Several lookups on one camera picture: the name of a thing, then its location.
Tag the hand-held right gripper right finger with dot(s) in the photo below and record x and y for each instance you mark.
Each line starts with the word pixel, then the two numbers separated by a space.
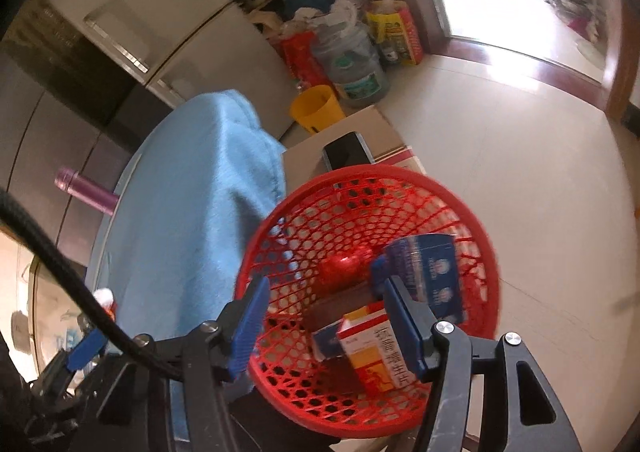
pixel 400 327

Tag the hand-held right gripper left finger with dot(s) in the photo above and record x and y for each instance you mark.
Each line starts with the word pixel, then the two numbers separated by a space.
pixel 247 327

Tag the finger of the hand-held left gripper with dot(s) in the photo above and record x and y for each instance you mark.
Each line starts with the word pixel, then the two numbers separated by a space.
pixel 85 348

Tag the red and white box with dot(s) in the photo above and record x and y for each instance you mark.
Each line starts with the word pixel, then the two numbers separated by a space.
pixel 372 357

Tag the blue and white box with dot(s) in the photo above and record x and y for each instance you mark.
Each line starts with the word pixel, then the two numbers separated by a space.
pixel 435 277

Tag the red plastic bag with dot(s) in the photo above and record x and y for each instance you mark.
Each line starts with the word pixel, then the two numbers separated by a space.
pixel 342 269

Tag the red mesh basket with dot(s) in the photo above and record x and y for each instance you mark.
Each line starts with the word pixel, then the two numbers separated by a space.
pixel 480 242

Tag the blue tablecloth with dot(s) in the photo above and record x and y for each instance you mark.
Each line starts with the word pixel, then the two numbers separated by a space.
pixel 200 207

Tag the purple thermos bottle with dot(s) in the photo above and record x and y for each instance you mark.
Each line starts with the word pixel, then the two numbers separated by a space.
pixel 85 192

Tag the black smartphone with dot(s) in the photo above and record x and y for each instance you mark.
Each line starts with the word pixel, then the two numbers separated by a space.
pixel 347 149

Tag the cardboard box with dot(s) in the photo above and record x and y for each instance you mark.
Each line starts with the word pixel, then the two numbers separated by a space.
pixel 360 124

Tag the yellow plastic bucket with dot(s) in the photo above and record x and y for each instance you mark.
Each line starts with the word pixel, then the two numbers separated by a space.
pixel 320 107

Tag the large clear water jug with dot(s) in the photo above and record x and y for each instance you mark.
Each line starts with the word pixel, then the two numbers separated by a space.
pixel 355 67

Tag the red printed bag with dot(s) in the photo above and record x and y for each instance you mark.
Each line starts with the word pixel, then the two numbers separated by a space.
pixel 305 57

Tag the silver refrigerator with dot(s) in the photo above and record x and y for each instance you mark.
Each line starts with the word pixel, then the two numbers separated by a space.
pixel 200 42

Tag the yellow printed bag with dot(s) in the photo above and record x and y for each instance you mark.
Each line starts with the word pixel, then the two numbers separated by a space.
pixel 397 32

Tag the pile of white plastic bags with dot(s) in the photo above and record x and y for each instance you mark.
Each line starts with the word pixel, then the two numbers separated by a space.
pixel 340 7

